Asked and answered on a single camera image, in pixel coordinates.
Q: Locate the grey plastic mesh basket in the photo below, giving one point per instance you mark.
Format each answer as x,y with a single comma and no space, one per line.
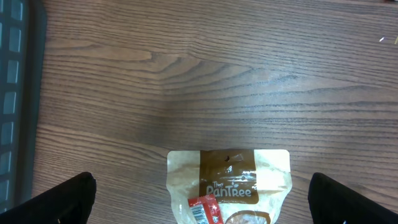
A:
23,33

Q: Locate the red snack bar wrapper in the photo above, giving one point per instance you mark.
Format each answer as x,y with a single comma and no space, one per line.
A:
206,210

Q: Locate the brown nut snack pouch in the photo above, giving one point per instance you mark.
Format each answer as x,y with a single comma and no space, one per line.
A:
250,185

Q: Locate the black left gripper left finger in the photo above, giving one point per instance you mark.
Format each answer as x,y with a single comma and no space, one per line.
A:
67,203

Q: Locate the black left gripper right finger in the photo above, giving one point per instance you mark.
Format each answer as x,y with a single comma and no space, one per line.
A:
331,202

